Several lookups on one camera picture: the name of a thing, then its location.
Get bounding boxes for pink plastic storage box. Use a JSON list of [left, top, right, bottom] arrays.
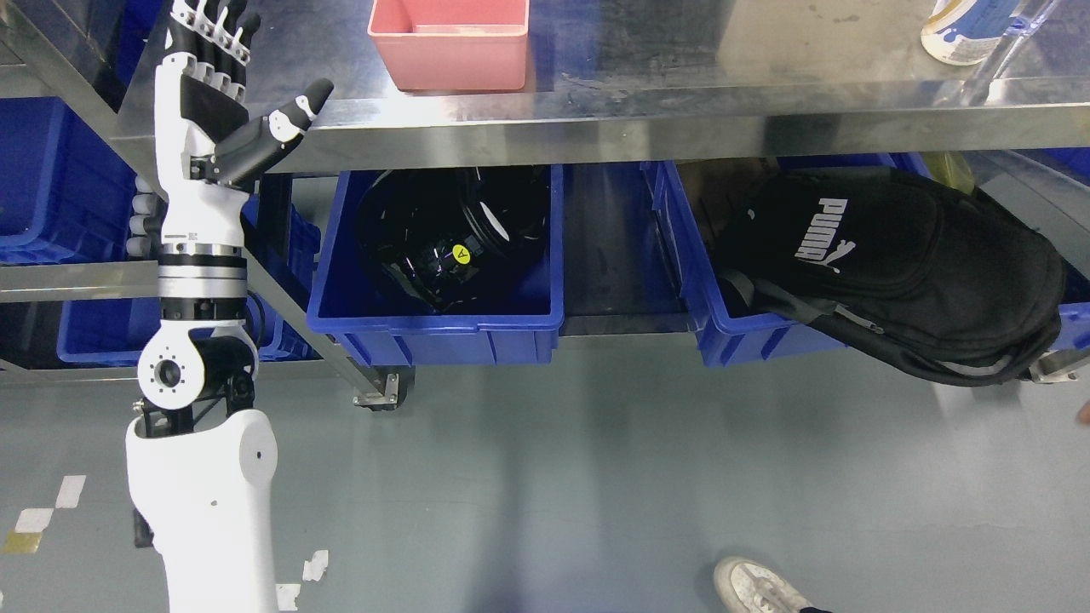
[[367, 1, 531, 92]]

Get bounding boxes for cart caster wheel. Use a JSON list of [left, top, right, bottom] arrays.
[[352, 366, 416, 412]]

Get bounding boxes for white blue bottle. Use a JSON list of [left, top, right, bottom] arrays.
[[920, 1, 1021, 67]]

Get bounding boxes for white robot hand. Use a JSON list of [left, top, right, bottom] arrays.
[[153, 0, 335, 248]]

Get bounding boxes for blue bin lower left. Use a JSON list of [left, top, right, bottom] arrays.
[[57, 207, 322, 366]]

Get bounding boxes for blue bin with backpack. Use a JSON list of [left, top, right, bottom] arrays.
[[649, 153, 1090, 370]]

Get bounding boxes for white sneaker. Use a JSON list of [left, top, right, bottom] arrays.
[[713, 556, 812, 612]]

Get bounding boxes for stainless steel shelf cart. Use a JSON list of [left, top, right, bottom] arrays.
[[0, 0, 1090, 413]]

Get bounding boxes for blue bin with helmet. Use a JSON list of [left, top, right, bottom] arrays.
[[307, 164, 565, 366]]

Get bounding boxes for black helmet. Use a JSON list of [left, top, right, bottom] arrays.
[[352, 164, 550, 315]]

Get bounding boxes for black Puma backpack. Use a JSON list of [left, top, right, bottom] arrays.
[[713, 166, 1066, 387]]

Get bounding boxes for blue bin far left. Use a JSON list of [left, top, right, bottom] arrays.
[[1, 97, 135, 266]]

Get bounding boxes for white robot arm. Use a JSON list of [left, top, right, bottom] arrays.
[[125, 1, 334, 612]]

